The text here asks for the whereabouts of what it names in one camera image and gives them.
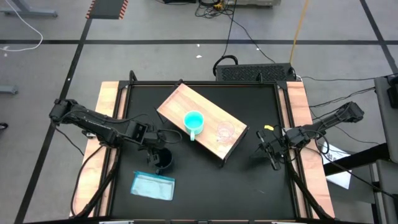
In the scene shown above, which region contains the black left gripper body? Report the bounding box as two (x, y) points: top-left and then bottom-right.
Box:
(138, 126), (167, 153)

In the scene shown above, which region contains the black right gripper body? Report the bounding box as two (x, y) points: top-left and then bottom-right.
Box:
(256, 129), (287, 171)

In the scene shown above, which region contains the dark blue mug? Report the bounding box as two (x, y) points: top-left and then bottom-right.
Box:
(152, 147), (174, 175)

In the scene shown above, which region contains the clear glass cup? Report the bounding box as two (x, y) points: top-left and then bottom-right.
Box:
(216, 120), (236, 143)

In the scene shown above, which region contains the teal mug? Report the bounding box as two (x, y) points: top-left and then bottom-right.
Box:
(183, 110), (205, 142)

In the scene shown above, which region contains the blue plastic pouch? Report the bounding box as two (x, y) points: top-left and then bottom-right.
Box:
(130, 170), (176, 202)

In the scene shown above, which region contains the wooden board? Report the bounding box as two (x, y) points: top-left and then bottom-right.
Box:
(154, 82), (249, 169)

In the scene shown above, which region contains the black computer case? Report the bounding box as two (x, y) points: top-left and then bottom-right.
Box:
(214, 63), (298, 82)

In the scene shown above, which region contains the white paper sheet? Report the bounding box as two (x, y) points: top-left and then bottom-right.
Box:
(322, 141), (352, 190)

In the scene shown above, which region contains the grey side desk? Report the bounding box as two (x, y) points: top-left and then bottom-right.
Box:
(374, 74), (398, 224)

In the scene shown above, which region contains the black mat with orange stripes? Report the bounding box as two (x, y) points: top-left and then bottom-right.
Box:
(86, 0), (129, 21)

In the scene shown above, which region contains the grey metal floor leg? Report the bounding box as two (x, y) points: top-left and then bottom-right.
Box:
(0, 0), (58, 18)

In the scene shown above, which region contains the black table frame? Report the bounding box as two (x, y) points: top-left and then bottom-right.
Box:
(70, 70), (335, 222)

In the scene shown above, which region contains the thin black floor cable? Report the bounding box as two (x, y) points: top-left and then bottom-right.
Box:
(231, 17), (277, 64)

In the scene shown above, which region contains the yellow cable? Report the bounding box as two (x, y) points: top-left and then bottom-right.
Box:
(289, 0), (310, 65)

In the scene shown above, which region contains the black looped floor cable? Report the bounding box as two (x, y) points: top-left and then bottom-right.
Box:
(213, 0), (239, 77)

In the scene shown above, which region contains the tangled cable bundle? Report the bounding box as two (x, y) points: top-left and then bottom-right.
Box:
(194, 0), (236, 19)

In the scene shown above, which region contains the white cable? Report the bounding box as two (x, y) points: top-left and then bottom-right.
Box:
(0, 0), (44, 52)

